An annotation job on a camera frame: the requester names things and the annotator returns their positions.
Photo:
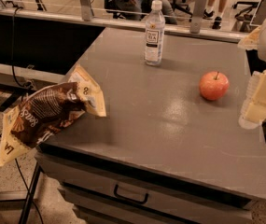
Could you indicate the clear plastic water bottle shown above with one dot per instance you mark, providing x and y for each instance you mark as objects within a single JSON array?
[{"x": 155, "y": 24}]

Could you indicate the metal railing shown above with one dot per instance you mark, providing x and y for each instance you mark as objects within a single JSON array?
[{"x": 87, "y": 14}]

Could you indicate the seated person in jeans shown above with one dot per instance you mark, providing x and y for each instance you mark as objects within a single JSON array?
[{"x": 133, "y": 9}]

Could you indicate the grey drawer cabinet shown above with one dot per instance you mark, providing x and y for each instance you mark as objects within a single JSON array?
[{"x": 161, "y": 137}]

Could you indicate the red apple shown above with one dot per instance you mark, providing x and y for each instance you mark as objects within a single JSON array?
[{"x": 213, "y": 85}]

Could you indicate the black drawer handle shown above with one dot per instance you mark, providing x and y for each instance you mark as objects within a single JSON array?
[{"x": 129, "y": 195}]

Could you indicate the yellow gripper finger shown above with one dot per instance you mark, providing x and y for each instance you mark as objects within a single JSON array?
[
  {"x": 253, "y": 111},
  {"x": 251, "y": 41}
]

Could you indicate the brown chip bag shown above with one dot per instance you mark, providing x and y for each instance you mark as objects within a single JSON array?
[{"x": 49, "y": 111}]

